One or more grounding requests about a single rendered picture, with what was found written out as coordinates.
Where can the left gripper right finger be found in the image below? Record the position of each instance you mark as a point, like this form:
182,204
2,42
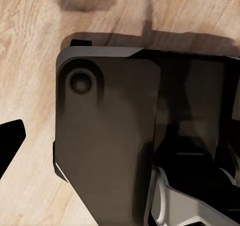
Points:
232,134

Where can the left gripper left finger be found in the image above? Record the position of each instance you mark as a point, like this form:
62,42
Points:
12,135

